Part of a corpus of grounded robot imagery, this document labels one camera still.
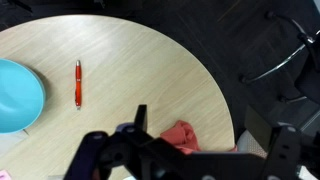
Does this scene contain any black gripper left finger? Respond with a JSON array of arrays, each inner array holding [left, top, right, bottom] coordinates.
[[63, 104, 188, 180]]

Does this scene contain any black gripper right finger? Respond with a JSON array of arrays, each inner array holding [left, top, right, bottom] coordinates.
[[244, 105, 320, 180]]

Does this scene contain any red ballpoint pen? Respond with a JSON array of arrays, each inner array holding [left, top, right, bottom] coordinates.
[[75, 60, 82, 110]]

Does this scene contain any light blue bowl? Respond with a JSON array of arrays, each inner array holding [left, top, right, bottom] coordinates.
[[0, 59, 46, 134]]

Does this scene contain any red crumpled cloth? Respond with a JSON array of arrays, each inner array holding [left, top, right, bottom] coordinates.
[[160, 120, 200, 154]]

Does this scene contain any black office chair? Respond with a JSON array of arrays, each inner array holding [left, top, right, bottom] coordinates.
[[238, 10, 320, 105]]

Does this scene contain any pink object at edge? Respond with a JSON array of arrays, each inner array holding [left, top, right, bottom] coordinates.
[[0, 170, 12, 180]]

